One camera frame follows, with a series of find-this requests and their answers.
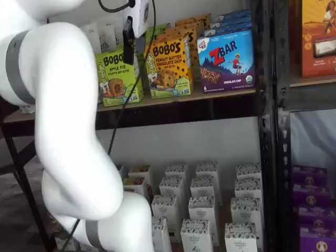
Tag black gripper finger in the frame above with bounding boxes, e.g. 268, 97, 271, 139
122, 15, 136, 66

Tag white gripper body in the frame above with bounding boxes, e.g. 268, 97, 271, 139
122, 0, 153, 38

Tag orange Bobo's peanut butter box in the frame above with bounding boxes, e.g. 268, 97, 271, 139
175, 13, 212, 37
170, 20, 205, 53
162, 27, 199, 90
143, 35, 195, 100

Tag green Bobo's apple pie box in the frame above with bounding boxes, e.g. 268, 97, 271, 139
143, 30, 165, 43
151, 23, 172, 34
94, 48, 145, 108

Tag blue purple Zbar box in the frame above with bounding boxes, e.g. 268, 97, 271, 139
196, 28, 257, 93
216, 8, 252, 20
209, 15, 253, 28
204, 21, 253, 39

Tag wooden shelf board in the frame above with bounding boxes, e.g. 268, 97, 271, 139
2, 88, 258, 124
289, 76, 336, 88

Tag yellow label granola box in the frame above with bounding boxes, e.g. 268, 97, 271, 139
128, 164, 153, 184
122, 176, 154, 203

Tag orange box with woman picture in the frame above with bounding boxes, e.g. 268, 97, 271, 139
290, 0, 336, 79

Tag red label granola bag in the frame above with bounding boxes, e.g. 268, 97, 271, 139
98, 23, 117, 53

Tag white granola bag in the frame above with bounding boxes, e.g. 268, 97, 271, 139
79, 22, 102, 53

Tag white patterned carton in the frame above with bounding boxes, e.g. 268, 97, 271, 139
235, 162, 263, 182
230, 196, 264, 229
190, 175, 216, 200
151, 215, 173, 252
159, 175, 185, 200
180, 218, 211, 252
151, 194, 179, 224
234, 177, 264, 202
195, 161, 220, 182
187, 195, 219, 224
224, 222, 257, 252
164, 162, 189, 184

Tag black metal shelving rack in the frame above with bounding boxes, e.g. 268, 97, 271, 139
274, 0, 336, 252
0, 0, 276, 252

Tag black metal stand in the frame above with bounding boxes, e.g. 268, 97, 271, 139
0, 135, 57, 252

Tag white patterned small boxes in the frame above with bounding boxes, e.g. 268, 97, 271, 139
115, 160, 265, 252

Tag black cable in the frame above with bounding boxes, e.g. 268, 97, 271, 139
61, 0, 158, 252

